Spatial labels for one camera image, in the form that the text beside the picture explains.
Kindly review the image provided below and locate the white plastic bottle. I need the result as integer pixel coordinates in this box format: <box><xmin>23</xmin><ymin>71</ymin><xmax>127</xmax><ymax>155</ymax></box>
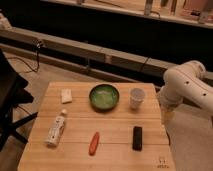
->
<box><xmin>45</xmin><ymin>109</ymin><xmax>67</xmax><ymax>147</ymax></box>

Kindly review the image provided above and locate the black chair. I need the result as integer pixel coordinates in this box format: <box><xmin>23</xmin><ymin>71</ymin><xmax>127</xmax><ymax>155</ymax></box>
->
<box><xmin>0</xmin><ymin>49</ymin><xmax>37</xmax><ymax>151</ymax></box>

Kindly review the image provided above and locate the green bowl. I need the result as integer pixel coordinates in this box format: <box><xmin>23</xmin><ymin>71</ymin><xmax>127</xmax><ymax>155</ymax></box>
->
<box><xmin>89</xmin><ymin>84</ymin><xmax>120</xmax><ymax>111</ymax></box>

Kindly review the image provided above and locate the black eraser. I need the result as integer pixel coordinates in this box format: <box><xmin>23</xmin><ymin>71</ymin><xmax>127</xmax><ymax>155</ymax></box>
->
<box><xmin>132</xmin><ymin>126</ymin><xmax>142</xmax><ymax>151</ymax></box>

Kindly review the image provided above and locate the black floor cable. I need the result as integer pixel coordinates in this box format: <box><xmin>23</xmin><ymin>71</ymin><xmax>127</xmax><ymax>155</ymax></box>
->
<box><xmin>5</xmin><ymin>39</ymin><xmax>44</xmax><ymax>75</ymax></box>

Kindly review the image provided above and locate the white folded napkin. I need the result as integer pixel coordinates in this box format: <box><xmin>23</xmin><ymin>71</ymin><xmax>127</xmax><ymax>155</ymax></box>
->
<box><xmin>61</xmin><ymin>89</ymin><xmax>72</xmax><ymax>104</ymax></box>

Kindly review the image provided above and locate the white paper cup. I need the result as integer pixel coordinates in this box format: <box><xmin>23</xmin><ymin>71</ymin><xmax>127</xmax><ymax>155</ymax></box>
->
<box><xmin>130</xmin><ymin>88</ymin><xmax>145</xmax><ymax>109</ymax></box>

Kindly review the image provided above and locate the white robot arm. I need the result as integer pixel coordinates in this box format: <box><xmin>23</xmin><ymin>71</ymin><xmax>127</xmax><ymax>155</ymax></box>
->
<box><xmin>157</xmin><ymin>60</ymin><xmax>213</xmax><ymax>124</ymax></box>

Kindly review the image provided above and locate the orange carrot toy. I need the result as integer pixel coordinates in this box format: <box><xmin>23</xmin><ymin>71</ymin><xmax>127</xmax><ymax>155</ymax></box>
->
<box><xmin>89</xmin><ymin>132</ymin><xmax>100</xmax><ymax>155</ymax></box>

